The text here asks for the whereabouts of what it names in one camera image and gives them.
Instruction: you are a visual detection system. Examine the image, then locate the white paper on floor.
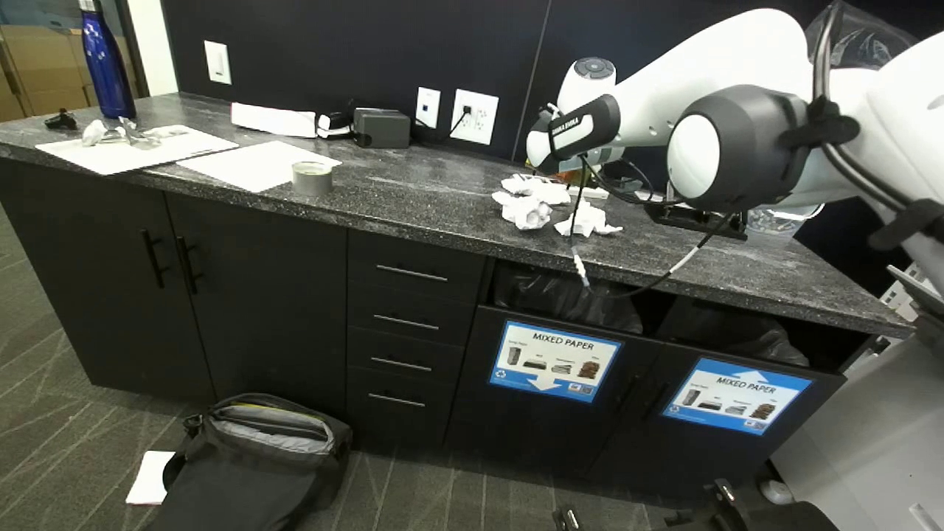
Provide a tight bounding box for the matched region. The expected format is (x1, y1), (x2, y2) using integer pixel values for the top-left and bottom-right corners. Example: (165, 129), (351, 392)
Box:
(127, 451), (171, 508)

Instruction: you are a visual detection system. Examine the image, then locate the white small wall plate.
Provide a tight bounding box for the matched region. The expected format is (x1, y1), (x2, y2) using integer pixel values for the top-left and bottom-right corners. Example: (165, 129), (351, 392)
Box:
(413, 86), (438, 129)

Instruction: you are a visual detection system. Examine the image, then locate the white light switch plate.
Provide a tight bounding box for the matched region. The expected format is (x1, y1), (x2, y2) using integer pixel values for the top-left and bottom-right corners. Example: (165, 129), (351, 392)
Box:
(202, 41), (232, 86)

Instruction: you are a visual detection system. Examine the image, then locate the black three-hole punch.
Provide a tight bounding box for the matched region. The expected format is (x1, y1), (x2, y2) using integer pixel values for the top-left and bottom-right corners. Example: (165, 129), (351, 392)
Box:
(654, 204), (747, 240)

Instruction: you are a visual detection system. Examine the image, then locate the blue water bottle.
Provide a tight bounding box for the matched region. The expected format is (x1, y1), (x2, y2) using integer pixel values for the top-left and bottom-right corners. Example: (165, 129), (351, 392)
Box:
(75, 0), (134, 122)

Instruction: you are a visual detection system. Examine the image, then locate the white folded paper stack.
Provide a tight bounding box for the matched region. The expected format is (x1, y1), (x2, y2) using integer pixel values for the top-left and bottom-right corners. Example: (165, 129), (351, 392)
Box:
(230, 102), (323, 138)

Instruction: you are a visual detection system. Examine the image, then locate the black grey backpack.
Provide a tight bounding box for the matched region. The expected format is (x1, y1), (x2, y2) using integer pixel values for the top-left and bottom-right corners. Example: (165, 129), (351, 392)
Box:
(149, 392), (353, 531)

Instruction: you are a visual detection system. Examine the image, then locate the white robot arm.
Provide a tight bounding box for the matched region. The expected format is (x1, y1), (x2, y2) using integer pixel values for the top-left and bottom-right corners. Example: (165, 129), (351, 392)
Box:
(524, 8), (944, 269)

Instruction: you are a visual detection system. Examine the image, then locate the right mixed paper sign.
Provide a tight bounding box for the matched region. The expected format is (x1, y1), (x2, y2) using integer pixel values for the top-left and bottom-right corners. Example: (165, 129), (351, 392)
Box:
(664, 358), (811, 437)

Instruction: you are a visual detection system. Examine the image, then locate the black recycle bin bag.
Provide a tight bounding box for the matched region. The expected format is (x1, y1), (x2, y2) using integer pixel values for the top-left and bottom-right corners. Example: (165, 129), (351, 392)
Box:
(491, 265), (642, 333)
(657, 299), (808, 365)

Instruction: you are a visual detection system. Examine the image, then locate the black recycle bin bag right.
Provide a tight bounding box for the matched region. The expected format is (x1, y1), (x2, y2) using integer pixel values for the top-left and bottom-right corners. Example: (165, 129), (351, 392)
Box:
(657, 299), (808, 365)

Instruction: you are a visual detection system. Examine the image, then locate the mixed paper sign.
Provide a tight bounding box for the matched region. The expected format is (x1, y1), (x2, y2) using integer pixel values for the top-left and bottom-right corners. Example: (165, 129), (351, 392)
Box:
(664, 358), (811, 437)
(490, 318), (621, 403)

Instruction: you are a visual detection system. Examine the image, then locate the white double wall outlet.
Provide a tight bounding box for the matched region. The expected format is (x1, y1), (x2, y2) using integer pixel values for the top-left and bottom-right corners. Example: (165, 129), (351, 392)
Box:
(450, 89), (497, 145)

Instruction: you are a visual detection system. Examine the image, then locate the roll of grey tape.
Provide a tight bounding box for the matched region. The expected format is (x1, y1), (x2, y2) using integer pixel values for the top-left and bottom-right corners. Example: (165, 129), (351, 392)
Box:
(292, 159), (334, 190)

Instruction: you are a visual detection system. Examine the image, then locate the black recycle bin bag left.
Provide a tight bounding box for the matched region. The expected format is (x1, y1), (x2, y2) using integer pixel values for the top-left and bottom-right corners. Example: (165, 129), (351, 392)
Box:
(491, 265), (642, 333)

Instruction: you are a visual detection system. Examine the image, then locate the white paper sheet right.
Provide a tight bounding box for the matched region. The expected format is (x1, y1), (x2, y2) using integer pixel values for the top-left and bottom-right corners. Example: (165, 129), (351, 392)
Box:
(185, 142), (335, 192)

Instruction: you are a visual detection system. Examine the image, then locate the left mixed paper sign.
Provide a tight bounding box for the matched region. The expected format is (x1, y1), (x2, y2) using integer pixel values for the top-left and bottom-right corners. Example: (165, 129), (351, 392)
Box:
(490, 318), (621, 403)

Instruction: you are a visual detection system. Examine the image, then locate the black power adapter box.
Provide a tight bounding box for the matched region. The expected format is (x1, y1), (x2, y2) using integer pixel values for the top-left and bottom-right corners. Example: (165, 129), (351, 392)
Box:
(353, 105), (409, 148)

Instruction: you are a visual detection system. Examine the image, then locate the black cabinet with drawers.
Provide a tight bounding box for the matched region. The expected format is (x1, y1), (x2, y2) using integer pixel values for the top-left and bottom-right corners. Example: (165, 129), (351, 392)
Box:
(0, 161), (865, 498)

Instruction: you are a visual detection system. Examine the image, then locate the white paper sheet left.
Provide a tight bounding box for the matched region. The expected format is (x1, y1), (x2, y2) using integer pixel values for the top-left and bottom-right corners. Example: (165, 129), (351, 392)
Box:
(41, 125), (232, 176)

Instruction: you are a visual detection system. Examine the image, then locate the white paper sheet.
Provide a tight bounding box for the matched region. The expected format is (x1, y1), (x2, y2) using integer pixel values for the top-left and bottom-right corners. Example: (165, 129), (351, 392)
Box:
(185, 142), (335, 192)
(41, 125), (232, 176)

